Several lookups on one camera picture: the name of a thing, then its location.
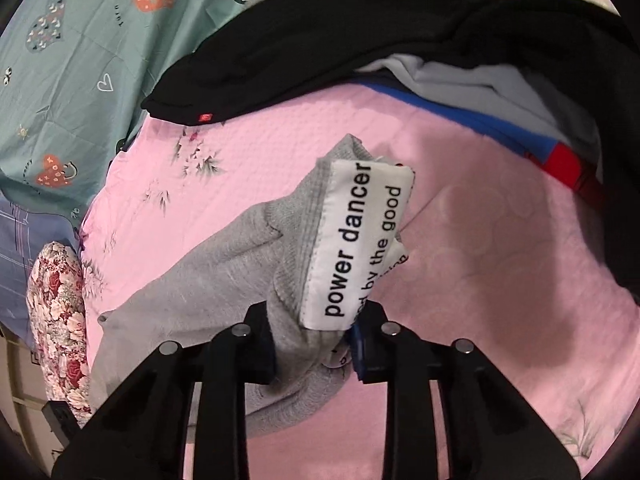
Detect grey sweatpants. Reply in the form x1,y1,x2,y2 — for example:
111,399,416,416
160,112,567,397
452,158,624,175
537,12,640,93
89,136,414,437

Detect pink floral blanket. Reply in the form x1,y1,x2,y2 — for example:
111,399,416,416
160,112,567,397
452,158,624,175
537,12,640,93
81,84,639,472

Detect red floral pillow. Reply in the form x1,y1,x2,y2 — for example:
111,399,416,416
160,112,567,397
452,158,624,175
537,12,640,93
26,242,92,425

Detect blue striped cloth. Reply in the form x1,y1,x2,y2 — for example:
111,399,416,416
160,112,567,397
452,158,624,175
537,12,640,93
0,196,78,349

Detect blue and red garment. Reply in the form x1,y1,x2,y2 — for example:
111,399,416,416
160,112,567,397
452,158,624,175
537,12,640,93
352,75,605,214

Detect grey folded garment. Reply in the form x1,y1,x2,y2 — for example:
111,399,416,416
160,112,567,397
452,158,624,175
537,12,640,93
357,54,600,162

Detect teal heart bedsheet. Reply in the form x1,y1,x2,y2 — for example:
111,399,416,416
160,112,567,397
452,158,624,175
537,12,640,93
1,0,248,224

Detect black garment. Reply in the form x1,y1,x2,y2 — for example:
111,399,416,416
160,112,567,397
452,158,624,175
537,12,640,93
142,0,639,292

